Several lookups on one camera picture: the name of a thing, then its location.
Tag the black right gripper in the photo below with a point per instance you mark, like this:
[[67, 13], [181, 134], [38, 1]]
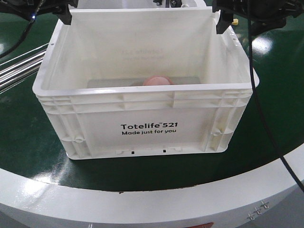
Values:
[[266, 15]]

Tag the small yellow toy piece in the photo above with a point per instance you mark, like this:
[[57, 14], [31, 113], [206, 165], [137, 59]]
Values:
[[234, 22]]

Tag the pink round toy ball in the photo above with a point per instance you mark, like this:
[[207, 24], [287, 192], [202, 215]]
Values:
[[158, 81]]

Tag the white outer conveyor rim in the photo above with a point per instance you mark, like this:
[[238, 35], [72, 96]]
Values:
[[227, 203]]

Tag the steel conveyor rollers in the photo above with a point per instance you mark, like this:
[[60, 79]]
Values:
[[16, 70]]

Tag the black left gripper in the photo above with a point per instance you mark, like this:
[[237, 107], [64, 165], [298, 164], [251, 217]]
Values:
[[28, 8]]

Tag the white Totelife plastic crate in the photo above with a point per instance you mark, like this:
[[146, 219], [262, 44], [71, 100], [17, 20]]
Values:
[[90, 83]]

